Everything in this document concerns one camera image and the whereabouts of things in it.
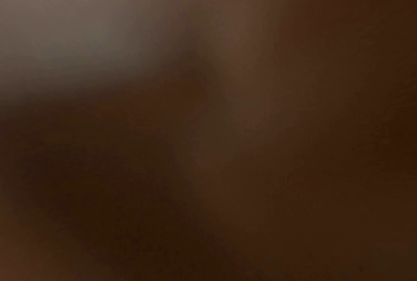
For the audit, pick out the person's left hand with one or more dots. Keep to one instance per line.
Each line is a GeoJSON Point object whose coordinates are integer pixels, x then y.
{"type": "Point", "coordinates": [298, 153]}

